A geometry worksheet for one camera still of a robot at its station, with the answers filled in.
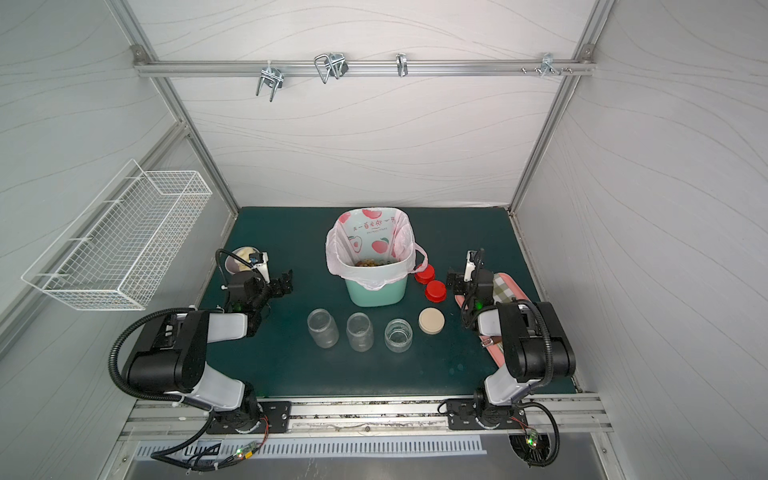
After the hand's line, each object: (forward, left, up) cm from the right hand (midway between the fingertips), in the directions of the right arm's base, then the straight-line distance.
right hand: (469, 267), depth 95 cm
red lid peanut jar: (-25, +42, +6) cm, 49 cm away
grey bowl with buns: (-4, +76, +2) cm, 76 cm away
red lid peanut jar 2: (-25, +32, +5) cm, 41 cm away
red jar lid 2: (-6, +10, -6) cm, 13 cm away
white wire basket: (-17, +87, +27) cm, 93 cm away
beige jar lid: (-16, +12, -5) cm, 21 cm away
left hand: (-5, +61, +1) cm, 61 cm away
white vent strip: (-51, +62, -6) cm, 81 cm away
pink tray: (-6, -17, -7) cm, 19 cm away
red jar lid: (-2, +14, -4) cm, 15 cm away
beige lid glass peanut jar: (-21, +22, -6) cm, 31 cm away
